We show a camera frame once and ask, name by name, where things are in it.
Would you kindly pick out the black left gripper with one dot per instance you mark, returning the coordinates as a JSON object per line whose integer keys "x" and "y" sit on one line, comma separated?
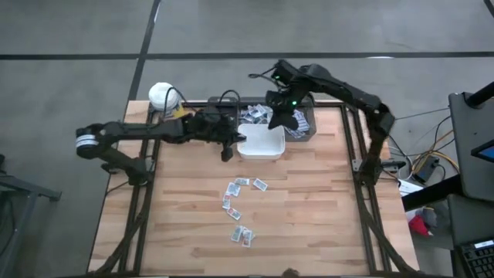
{"x": 220, "y": 129}

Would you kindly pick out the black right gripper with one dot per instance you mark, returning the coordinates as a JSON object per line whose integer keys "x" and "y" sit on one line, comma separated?
{"x": 285, "y": 101}

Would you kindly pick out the large blue-striped bandage packet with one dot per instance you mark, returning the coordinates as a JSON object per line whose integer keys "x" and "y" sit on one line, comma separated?
{"x": 304, "y": 121}

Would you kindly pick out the white navy pad packet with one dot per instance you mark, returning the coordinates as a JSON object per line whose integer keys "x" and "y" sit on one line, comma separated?
{"x": 252, "y": 111}

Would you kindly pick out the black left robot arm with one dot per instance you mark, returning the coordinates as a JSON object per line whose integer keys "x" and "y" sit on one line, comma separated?
{"x": 135, "y": 131}

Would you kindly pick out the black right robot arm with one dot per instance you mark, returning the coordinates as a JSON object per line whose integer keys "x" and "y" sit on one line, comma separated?
{"x": 347, "y": 90}

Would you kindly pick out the white plastic bin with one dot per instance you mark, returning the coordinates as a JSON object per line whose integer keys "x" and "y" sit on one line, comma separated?
{"x": 261, "y": 144}

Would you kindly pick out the translucent grey plastic bin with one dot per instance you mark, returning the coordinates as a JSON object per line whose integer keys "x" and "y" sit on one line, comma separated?
{"x": 251, "y": 101}
{"x": 216, "y": 101}
{"x": 312, "y": 131}

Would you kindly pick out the yellow Lysol wipes canister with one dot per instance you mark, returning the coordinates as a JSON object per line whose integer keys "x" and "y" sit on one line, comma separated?
{"x": 162, "y": 94}

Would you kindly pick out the white paper sheet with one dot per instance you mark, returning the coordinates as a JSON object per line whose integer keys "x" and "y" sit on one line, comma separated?
{"x": 409, "y": 187}

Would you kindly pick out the black power brick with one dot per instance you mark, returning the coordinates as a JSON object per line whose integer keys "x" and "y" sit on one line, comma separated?
{"x": 426, "y": 170}

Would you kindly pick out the black desk leg beam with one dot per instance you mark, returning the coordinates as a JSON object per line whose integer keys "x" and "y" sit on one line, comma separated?
{"x": 432, "y": 193}

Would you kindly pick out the red cloth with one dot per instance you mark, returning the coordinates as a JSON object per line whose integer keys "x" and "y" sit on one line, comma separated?
{"x": 418, "y": 226}

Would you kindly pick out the grey cloth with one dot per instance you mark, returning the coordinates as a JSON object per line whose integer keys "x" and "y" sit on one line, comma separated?
{"x": 430, "y": 216}

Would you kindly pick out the dark grey desk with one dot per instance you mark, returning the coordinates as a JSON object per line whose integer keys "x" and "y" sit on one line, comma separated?
{"x": 471, "y": 127}

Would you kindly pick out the black pole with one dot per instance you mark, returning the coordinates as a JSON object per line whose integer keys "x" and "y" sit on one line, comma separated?
{"x": 480, "y": 96}

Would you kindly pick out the blue lit screen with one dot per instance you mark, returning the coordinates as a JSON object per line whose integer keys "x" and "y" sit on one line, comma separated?
{"x": 487, "y": 152}

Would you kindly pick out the grey metal stand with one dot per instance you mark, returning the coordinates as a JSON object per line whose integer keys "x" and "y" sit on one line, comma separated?
{"x": 23, "y": 189}

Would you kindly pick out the black keyboard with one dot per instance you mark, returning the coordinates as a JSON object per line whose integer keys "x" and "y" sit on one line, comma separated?
{"x": 480, "y": 262}

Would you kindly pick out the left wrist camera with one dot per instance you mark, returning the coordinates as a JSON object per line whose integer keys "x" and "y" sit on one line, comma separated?
{"x": 211, "y": 112}

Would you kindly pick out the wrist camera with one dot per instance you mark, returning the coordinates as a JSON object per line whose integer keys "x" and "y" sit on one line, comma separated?
{"x": 211, "y": 112}
{"x": 283, "y": 71}

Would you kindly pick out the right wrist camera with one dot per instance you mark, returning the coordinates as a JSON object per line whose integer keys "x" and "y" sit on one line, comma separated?
{"x": 283, "y": 71}

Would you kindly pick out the black aluminium table frame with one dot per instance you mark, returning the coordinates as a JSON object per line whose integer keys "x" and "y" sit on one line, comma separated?
{"x": 332, "y": 104}

